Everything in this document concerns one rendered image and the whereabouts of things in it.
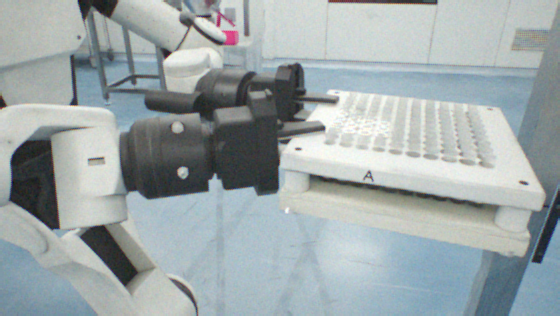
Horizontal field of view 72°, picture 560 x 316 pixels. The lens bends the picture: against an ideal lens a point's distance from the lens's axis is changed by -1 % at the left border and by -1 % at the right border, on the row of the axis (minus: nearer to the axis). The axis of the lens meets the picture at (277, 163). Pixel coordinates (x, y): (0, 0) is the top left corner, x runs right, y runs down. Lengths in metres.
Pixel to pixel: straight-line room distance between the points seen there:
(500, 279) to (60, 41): 0.88
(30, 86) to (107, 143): 0.32
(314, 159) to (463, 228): 0.16
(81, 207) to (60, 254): 0.38
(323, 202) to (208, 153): 0.13
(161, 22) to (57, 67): 0.25
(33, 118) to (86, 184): 0.08
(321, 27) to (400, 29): 1.04
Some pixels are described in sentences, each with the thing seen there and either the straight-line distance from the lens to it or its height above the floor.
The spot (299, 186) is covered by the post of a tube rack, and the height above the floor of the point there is 1.05.
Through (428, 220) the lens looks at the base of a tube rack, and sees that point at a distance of 0.41.
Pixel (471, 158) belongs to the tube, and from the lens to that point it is 0.42.
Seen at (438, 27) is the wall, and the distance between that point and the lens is 5.71.
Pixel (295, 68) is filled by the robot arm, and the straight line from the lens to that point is 0.56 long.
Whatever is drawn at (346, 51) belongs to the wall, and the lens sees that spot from 5.65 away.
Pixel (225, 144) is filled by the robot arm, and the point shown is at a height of 1.09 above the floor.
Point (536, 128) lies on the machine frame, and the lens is 0.71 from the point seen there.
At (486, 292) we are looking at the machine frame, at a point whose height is 0.70.
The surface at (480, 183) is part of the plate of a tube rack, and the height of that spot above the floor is 1.08.
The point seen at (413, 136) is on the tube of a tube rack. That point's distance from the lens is 0.45.
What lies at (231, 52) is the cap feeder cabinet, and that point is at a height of 0.71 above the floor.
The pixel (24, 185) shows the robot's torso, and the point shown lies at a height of 0.91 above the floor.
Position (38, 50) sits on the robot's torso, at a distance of 0.71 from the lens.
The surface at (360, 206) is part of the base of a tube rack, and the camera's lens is 0.41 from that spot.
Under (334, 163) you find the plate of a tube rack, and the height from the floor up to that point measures 1.08.
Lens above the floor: 1.26
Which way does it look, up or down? 27 degrees down
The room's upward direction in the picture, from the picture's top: straight up
